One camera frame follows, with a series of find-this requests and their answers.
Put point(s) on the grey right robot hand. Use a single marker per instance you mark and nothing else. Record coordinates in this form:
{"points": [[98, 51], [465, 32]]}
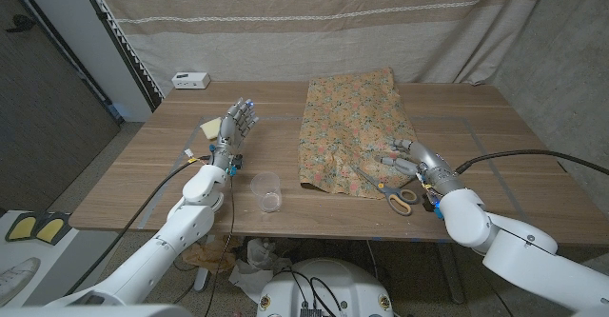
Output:
{"points": [[428, 167]]}

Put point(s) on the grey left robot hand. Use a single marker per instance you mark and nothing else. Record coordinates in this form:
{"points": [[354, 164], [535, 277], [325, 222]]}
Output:
{"points": [[233, 131]]}

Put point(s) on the grey scissors with yellow grips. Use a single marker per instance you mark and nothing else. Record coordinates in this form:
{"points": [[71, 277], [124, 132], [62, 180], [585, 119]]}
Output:
{"points": [[397, 195]]}

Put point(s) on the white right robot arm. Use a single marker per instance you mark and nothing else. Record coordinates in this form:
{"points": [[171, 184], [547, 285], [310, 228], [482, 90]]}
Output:
{"points": [[523, 260]]}

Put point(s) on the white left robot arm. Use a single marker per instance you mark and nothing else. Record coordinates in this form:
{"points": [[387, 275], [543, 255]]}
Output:
{"points": [[143, 264]]}

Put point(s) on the yellow sponge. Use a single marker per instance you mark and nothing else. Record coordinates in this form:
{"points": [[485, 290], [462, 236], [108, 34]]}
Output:
{"points": [[210, 128]]}

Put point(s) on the clear plastic cup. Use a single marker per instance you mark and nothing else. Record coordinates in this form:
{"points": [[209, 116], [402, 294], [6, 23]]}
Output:
{"points": [[266, 191]]}

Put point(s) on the crumpled brown paper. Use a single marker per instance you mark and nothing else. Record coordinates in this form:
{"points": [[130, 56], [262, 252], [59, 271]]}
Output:
{"points": [[209, 256]]}

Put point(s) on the crumpled white paper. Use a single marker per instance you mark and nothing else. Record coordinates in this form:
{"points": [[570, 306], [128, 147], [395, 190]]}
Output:
{"points": [[257, 264]]}

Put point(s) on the white power strip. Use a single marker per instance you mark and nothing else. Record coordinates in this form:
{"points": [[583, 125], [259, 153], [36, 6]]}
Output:
{"points": [[190, 81]]}

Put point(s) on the grey table leg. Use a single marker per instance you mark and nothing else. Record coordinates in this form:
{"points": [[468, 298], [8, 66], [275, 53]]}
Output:
{"points": [[449, 274]]}

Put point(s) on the beige striped curtain backdrop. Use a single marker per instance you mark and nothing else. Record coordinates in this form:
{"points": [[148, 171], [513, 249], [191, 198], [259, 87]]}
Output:
{"points": [[309, 31]]}

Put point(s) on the white table leg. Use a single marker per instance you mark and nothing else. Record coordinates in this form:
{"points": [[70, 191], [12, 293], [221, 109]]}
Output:
{"points": [[202, 274]]}

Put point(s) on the black pole with zigzag strip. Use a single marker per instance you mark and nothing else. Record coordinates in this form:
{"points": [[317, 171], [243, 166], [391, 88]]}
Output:
{"points": [[119, 36]]}

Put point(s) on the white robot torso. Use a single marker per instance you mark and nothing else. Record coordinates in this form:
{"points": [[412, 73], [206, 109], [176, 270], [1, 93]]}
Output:
{"points": [[333, 283]]}

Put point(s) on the white floor platform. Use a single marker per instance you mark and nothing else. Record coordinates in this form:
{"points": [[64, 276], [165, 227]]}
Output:
{"points": [[62, 260]]}

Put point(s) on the yellow and black foot pedals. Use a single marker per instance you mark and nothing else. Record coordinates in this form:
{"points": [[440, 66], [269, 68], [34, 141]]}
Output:
{"points": [[38, 227]]}

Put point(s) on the white shoe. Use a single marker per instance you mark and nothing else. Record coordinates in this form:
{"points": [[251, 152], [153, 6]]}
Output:
{"points": [[16, 279]]}

